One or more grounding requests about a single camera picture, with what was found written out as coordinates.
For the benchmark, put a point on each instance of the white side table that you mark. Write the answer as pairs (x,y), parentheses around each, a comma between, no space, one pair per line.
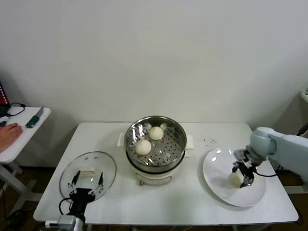
(26,134)

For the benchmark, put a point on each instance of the bare person hand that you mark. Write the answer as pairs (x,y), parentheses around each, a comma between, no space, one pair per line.
(9,136)

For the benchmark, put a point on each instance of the white round plate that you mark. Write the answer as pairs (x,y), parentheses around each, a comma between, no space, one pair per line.
(219,168)

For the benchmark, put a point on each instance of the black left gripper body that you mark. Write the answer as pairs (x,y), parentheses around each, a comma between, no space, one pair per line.
(81,196)

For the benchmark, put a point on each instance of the white steamed baozi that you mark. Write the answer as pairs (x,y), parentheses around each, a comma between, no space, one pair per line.
(234,180)
(143,147)
(156,132)

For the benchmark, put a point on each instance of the white electric cooking pot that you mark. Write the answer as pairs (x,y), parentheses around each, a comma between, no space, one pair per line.
(154,178)

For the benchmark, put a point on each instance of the white shelf edge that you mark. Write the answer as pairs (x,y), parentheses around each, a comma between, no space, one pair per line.
(304,97)

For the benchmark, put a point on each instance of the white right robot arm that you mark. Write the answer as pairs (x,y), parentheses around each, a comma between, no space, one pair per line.
(284,149)

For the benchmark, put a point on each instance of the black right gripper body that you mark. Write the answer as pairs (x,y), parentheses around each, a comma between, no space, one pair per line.
(247,169)

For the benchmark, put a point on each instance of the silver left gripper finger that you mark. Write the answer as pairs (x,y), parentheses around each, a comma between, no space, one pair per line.
(75,183)
(99,183)

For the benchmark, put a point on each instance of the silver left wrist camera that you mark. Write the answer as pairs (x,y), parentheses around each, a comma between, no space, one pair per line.
(66,221)

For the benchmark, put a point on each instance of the stainless steel steamer basket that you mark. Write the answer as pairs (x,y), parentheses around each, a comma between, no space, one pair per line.
(170,149)

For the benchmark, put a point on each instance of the scattered dark crumbs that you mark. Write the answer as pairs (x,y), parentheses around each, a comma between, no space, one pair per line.
(208,141)

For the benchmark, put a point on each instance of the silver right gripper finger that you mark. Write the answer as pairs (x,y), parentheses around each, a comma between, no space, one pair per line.
(247,182)
(235,168)

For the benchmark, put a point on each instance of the red notebook with white dots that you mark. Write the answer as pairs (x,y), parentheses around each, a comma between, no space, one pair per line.
(3,96)

